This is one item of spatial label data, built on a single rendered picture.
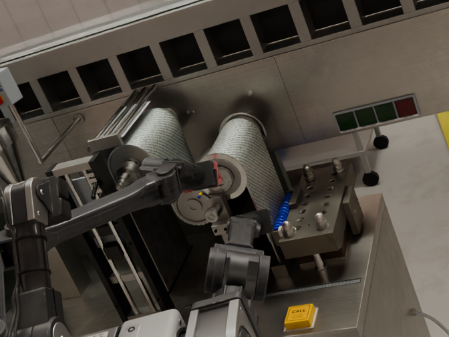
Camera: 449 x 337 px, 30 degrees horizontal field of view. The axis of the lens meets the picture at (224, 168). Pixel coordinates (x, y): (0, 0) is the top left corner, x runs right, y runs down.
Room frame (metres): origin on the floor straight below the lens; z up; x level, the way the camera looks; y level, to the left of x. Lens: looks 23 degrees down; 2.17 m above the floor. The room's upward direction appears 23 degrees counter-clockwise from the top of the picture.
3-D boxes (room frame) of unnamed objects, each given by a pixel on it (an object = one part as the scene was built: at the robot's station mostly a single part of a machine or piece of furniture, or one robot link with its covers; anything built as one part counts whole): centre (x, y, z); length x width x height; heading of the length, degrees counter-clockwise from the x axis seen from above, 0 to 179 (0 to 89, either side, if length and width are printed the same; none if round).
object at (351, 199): (2.19, -0.31, 0.97); 0.10 x 0.03 x 0.11; 155
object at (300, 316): (1.86, -0.03, 0.91); 0.07 x 0.07 x 0.02; 65
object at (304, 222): (2.21, -0.22, 1.00); 0.40 x 0.16 x 0.06; 155
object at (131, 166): (2.23, 0.25, 1.34); 0.06 x 0.06 x 0.06; 65
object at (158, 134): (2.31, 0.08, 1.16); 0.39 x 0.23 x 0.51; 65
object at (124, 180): (2.17, 0.28, 1.34); 0.06 x 0.03 x 0.03; 155
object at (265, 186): (2.22, -0.09, 1.10); 0.23 x 0.01 x 0.18; 155
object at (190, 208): (2.30, 0.07, 1.18); 0.26 x 0.12 x 0.12; 155
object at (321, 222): (2.05, -0.19, 1.05); 0.04 x 0.04 x 0.04
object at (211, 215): (2.09, 0.08, 1.18); 0.04 x 0.02 x 0.04; 65
